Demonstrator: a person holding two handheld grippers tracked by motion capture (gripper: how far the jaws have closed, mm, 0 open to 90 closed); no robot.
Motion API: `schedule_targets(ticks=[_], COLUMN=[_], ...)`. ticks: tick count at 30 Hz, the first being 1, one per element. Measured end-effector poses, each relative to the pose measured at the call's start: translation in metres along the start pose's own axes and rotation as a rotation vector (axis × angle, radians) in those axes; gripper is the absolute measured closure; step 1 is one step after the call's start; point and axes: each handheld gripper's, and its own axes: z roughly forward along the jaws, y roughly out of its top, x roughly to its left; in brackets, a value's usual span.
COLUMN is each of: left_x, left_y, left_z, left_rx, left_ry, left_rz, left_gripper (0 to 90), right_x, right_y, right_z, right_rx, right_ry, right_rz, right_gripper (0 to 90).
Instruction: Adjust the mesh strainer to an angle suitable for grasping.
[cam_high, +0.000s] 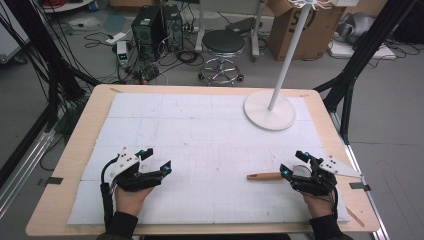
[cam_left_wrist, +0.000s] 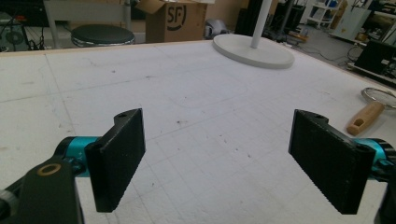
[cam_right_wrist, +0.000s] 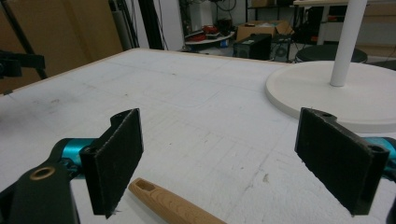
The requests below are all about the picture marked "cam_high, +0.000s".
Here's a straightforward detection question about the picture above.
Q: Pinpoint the large black computer tower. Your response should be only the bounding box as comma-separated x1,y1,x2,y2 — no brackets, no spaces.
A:
130,5,166,63

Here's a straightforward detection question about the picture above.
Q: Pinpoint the black metal stand frame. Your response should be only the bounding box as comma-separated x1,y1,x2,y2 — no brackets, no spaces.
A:
0,0,102,133
312,0,418,146

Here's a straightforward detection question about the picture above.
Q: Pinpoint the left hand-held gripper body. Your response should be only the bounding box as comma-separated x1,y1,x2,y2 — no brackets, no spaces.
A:
109,146,166,193

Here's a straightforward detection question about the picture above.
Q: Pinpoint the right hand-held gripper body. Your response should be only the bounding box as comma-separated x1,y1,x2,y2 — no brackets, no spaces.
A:
289,153,364,197

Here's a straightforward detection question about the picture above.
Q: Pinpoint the white device with green display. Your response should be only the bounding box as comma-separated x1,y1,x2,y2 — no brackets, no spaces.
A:
115,40,131,68

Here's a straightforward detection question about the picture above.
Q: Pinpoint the white power strip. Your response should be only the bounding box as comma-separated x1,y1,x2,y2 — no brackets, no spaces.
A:
105,31,128,46

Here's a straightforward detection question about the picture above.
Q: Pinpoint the aluminium rail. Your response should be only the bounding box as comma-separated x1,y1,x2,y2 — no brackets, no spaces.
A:
0,129,57,219
328,110,392,240

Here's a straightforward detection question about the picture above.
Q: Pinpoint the black round stool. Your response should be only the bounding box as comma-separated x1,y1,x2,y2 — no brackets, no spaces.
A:
197,29,246,87

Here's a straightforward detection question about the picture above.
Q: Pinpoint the grey bag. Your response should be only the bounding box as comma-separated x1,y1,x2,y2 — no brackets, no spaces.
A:
335,12,377,46

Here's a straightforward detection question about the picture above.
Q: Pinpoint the slim black computer tower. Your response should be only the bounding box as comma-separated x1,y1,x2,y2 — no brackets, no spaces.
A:
161,3,185,53

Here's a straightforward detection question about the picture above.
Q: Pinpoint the wooden table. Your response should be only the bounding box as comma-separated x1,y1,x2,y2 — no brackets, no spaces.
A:
25,83,381,238

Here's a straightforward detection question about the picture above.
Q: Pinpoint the cardboard box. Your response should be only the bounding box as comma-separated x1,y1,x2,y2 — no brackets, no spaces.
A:
266,0,346,62

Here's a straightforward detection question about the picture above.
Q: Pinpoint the white grid mat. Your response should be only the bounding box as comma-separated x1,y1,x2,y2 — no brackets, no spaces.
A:
67,92,351,226

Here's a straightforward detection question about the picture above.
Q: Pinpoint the white stand with round base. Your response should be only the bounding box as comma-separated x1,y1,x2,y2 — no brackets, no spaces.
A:
243,0,334,132

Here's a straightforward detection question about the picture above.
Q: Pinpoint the person's right hand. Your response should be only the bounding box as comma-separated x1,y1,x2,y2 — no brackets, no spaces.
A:
301,189,337,220

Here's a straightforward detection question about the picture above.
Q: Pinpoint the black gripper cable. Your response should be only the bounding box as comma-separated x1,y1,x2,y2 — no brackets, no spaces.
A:
99,155,118,232

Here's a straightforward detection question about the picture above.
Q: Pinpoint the person's left hand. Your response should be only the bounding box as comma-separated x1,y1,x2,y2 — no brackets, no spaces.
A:
114,186,154,217

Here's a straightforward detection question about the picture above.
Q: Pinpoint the wooden-handled round utensil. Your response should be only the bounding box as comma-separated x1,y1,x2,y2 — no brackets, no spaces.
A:
246,164,313,182

